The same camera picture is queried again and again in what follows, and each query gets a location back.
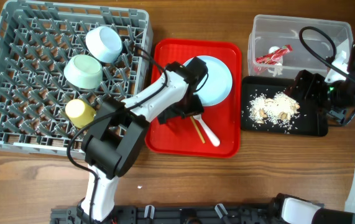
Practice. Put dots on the wooden chopstick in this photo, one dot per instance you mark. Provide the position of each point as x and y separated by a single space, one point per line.
197 130

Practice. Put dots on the white tissue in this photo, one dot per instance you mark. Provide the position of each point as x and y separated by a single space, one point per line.
277 70

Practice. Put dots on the rice and shell scraps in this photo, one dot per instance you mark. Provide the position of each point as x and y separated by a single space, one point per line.
279 111

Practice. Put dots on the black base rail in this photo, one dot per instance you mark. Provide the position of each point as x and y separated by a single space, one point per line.
219 213

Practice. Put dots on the yellow cup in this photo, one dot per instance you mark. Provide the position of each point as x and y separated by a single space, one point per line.
79 113

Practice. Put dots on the green bowl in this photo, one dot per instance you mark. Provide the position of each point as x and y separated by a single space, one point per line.
84 71

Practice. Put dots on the white plastic fork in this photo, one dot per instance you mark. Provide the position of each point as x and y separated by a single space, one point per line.
211 135

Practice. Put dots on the light blue bowl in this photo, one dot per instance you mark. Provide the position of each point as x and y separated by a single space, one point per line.
104 43

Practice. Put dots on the clear plastic bin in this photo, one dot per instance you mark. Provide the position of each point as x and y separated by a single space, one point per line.
269 31

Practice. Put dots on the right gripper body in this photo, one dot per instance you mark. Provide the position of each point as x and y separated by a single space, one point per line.
317 92

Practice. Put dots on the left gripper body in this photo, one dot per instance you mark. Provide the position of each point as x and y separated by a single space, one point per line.
185 108

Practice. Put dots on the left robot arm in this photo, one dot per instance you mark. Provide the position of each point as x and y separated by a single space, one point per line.
114 141

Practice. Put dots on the red snack wrapper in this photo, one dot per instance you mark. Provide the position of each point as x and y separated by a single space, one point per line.
275 56

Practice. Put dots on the red plastic tray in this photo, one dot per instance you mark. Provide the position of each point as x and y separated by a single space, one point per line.
178 136

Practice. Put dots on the grey dishwasher rack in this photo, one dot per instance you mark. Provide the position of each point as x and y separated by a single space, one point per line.
37 39

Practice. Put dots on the light blue plate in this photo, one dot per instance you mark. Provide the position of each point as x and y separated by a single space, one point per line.
216 87

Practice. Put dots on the black waste tray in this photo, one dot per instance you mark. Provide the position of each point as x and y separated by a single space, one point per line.
306 121

